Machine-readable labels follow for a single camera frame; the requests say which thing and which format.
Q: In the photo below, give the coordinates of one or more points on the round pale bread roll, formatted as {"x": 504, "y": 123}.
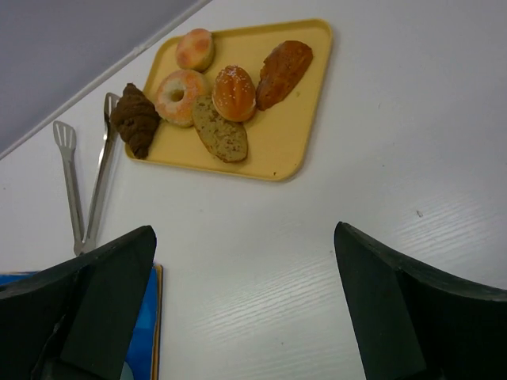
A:
{"x": 195, "y": 50}

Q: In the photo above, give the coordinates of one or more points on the dark brown oblong loaf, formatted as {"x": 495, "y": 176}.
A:
{"x": 283, "y": 68}

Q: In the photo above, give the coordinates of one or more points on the chocolate croissant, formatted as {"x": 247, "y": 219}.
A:
{"x": 136, "y": 120}

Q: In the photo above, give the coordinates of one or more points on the grainy oval bread slice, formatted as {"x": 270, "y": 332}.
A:
{"x": 226, "y": 140}

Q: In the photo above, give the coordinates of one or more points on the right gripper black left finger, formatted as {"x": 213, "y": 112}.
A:
{"x": 99, "y": 301}

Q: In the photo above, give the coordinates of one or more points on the yellow plastic tray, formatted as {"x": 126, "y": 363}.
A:
{"x": 277, "y": 137}

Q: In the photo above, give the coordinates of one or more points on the sesame glazed bun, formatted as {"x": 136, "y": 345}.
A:
{"x": 234, "y": 94}

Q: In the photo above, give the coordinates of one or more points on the metal serving tongs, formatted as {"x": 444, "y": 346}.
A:
{"x": 85, "y": 234}

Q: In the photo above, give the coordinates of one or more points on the sugared ring donut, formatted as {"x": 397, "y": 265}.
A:
{"x": 176, "y": 94}

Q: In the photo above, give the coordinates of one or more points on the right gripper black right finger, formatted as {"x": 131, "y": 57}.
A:
{"x": 414, "y": 321}

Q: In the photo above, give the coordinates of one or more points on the blue cloth placemat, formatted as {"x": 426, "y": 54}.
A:
{"x": 148, "y": 316}

